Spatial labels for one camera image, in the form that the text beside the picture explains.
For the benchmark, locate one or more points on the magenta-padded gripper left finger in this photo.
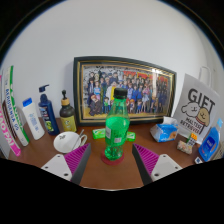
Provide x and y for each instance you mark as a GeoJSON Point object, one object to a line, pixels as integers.
{"type": "Point", "coordinates": [60, 165]}

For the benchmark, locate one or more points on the white bottle with blue cap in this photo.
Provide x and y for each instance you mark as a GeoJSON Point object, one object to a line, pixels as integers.
{"type": "Point", "coordinates": [33, 121]}

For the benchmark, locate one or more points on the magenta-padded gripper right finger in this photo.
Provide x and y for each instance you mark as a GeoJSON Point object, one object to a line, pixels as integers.
{"type": "Point", "coordinates": [163, 165]}

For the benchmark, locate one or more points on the white lettered shuttlecock tube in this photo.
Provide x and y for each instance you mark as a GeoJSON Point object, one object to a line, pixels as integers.
{"type": "Point", "coordinates": [15, 113]}

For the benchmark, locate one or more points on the blue spray bottle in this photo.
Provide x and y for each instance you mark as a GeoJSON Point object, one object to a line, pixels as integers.
{"type": "Point", "coordinates": [210, 145]}

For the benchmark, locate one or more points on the flat round red coaster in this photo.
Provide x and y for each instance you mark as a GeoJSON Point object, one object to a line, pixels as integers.
{"type": "Point", "coordinates": [106, 161]}

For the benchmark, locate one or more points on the small beige snack packet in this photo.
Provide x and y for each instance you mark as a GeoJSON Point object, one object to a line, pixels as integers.
{"type": "Point", "coordinates": [184, 147]}

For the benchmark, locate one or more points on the patterned paper cup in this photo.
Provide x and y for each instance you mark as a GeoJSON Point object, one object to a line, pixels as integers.
{"type": "Point", "coordinates": [63, 141]}

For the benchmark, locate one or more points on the green plastic drink bottle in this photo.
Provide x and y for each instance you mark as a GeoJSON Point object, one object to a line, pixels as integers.
{"type": "Point", "coordinates": [116, 130]}

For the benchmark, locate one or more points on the small green packet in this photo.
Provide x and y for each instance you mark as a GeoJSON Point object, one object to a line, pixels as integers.
{"type": "Point", "coordinates": [131, 136]}
{"type": "Point", "coordinates": [98, 133]}

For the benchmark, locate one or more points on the white paper gift bag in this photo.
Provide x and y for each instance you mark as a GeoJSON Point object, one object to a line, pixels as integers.
{"type": "Point", "coordinates": [196, 106]}

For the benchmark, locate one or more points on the dark blue pump bottle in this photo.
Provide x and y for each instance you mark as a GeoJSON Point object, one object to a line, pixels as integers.
{"type": "Point", "coordinates": [49, 116]}

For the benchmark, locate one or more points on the small stirring spoon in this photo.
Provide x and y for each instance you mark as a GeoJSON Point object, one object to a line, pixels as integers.
{"type": "Point", "coordinates": [78, 138]}

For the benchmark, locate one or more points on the dark amber pump bottle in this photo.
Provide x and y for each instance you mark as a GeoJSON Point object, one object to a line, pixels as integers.
{"type": "Point", "coordinates": [68, 118]}

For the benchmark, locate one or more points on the blue tissue pack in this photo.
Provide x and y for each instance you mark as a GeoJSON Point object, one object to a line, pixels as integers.
{"type": "Point", "coordinates": [164, 130]}

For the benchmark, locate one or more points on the framed group picture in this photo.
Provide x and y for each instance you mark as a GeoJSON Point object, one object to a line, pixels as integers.
{"type": "Point", "coordinates": [96, 86]}

